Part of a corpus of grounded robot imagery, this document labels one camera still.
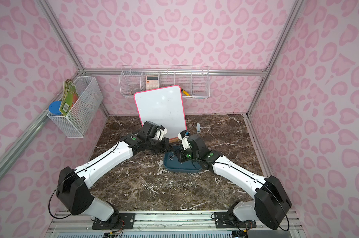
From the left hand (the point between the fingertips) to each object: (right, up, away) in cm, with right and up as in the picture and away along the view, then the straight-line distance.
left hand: (174, 146), depth 78 cm
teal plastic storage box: (-3, -13, +16) cm, 20 cm away
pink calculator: (-16, +39, +17) cm, 45 cm away
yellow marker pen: (+6, +33, +19) cm, 38 cm away
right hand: (-1, -4, 0) cm, 4 cm away
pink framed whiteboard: (-7, +22, +8) cm, 24 cm away
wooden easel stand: (0, +4, -6) cm, 7 cm away
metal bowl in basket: (-26, +33, +15) cm, 44 cm away
